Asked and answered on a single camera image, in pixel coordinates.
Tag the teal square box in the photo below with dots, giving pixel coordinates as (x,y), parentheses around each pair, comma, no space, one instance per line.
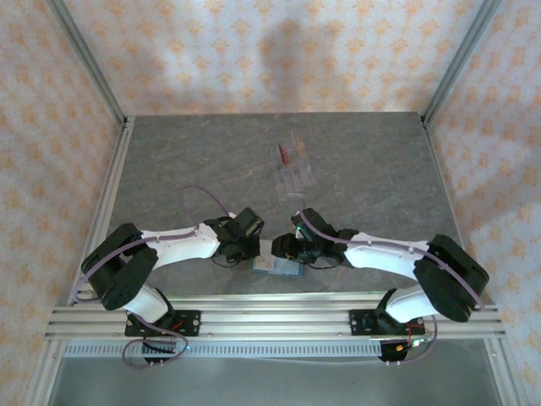
(285,268)

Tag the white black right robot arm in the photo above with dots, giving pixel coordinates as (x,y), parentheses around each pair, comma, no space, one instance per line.
(452,292)

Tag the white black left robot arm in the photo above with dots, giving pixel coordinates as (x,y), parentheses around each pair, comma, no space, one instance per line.
(114,287)

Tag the clear acrylic card stand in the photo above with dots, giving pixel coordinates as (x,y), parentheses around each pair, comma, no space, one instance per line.
(296,179)

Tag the red credit card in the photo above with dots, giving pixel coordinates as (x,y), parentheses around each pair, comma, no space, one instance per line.
(283,154)

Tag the orange credit card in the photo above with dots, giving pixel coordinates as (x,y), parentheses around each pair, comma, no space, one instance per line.
(298,144)

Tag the wide aluminium mounting beam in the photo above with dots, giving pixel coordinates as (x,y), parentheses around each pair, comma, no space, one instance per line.
(274,323)

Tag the orange patterned fabric backdrop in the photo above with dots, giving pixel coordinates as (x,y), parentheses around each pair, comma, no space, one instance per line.
(270,42)

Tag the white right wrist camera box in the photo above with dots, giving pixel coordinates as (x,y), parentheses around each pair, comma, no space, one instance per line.
(298,214)

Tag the aluminium table edge rail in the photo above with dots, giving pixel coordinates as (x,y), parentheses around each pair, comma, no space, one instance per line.
(274,298)

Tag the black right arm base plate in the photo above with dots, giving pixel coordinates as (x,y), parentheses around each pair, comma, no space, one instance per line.
(359,323)

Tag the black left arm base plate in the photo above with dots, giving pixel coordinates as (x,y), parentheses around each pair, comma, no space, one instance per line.
(190,323)

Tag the black wiring bracket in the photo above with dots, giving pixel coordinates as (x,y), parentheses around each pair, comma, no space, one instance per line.
(158,349)
(391,353)

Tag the aluminium side rail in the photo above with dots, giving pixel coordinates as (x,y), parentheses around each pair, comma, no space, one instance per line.
(439,169)
(114,177)

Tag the aluminium frame leg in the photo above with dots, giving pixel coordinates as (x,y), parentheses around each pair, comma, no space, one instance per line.
(42,376)
(505,376)

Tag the aluminium frame post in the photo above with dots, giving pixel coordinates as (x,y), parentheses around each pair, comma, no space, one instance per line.
(89,63)
(460,63)

